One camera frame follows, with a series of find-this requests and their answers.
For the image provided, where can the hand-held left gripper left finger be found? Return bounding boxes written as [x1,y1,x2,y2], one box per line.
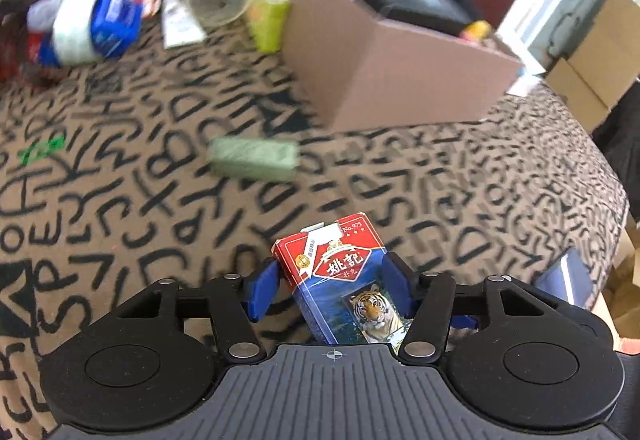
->
[102,260,282,363]

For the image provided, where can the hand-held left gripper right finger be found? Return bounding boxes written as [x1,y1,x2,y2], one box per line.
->
[382,252,588,365]

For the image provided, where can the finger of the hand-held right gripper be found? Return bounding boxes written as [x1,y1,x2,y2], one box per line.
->
[534,247,596,307]

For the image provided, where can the playing card box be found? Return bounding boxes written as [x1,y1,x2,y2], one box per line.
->
[271,214,418,346]

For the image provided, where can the brown cardboard box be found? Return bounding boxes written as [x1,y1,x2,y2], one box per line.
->
[257,0,525,133]

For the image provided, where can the pale green box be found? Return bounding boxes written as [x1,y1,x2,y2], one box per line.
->
[207,136,300,182]

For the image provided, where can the dark cloth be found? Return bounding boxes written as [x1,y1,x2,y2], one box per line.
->
[591,82,640,223]

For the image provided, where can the letter-print brown blanket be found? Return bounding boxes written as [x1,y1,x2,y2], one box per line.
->
[0,15,631,440]

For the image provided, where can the small white packet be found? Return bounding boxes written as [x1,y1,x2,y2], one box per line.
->
[510,72,543,97]

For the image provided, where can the flattened cardboard boxes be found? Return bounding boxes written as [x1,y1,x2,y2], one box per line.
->
[545,0,640,133]

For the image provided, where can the yellow item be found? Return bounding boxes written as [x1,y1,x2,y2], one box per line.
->
[462,20,493,41]

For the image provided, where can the yellow-green box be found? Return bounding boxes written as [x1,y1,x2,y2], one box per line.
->
[245,0,292,53]

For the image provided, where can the white sachet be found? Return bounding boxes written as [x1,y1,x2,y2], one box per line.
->
[161,0,207,50]

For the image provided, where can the pale tape roll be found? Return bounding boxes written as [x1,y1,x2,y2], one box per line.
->
[52,0,98,66]

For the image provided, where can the dark feathery item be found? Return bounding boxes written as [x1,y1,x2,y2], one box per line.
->
[0,0,66,86]

